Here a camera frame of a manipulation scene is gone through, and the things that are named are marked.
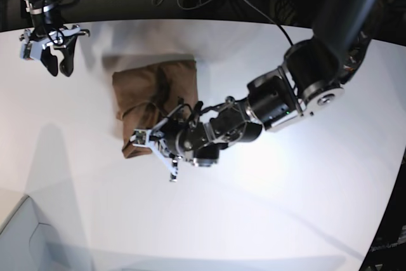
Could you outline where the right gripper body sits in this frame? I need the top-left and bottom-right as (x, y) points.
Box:
(19, 25), (90, 50)

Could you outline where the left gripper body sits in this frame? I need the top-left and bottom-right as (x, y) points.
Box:
(149, 98), (220, 177)

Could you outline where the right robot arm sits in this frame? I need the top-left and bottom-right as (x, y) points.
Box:
(20, 0), (90, 77)

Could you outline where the brown t-shirt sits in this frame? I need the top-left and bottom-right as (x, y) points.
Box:
(112, 60), (198, 159)

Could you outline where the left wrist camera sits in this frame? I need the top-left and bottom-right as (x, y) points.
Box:
(129, 129), (152, 148)

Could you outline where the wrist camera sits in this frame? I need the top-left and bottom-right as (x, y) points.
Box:
(129, 129), (152, 148)
(20, 41), (43, 61)

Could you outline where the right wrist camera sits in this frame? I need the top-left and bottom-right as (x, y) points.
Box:
(20, 41), (43, 61)

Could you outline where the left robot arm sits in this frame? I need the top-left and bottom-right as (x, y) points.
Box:
(144, 0), (377, 181)

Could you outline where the white box at table corner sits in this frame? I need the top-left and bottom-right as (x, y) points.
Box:
(1, 196), (66, 270)

